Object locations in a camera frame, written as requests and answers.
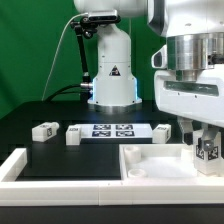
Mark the white marker base plate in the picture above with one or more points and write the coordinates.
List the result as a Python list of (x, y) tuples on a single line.
[(110, 131)]

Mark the green backdrop curtain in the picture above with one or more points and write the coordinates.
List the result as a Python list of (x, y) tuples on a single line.
[(29, 34)]

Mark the white U-shaped fence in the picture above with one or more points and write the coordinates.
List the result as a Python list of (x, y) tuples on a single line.
[(198, 190)]

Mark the grey camera on mount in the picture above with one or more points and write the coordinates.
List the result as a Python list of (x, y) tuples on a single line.
[(102, 17)]

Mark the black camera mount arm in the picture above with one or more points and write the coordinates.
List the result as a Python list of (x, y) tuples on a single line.
[(83, 53)]

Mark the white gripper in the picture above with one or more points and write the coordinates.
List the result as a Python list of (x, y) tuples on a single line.
[(202, 100)]

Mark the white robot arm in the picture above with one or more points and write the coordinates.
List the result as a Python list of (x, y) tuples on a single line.
[(189, 67)]

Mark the white square tabletop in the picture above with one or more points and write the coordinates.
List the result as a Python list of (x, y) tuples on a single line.
[(159, 161)]

